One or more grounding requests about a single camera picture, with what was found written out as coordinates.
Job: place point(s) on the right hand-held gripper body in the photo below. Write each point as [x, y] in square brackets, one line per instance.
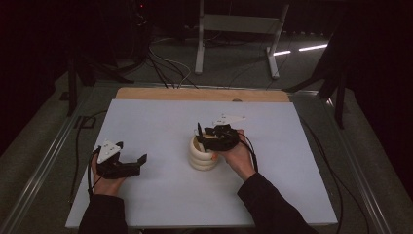
[224, 139]

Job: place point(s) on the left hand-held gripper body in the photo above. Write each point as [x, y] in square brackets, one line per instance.
[112, 169]

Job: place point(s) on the cream ringed pen holder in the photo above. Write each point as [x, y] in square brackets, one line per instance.
[199, 161]

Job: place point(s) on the person's left hand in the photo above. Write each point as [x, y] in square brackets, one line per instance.
[105, 187]

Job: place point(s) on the person's right hand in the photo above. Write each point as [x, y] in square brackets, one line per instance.
[240, 159]

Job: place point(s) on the white table mat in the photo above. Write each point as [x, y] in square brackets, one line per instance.
[156, 120]

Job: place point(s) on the black metal stand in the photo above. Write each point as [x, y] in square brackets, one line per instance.
[72, 87]
[339, 97]

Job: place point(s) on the metal floor rail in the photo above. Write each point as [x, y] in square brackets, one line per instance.
[363, 182]
[42, 165]

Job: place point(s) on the white desk frame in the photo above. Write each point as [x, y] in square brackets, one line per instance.
[240, 23]

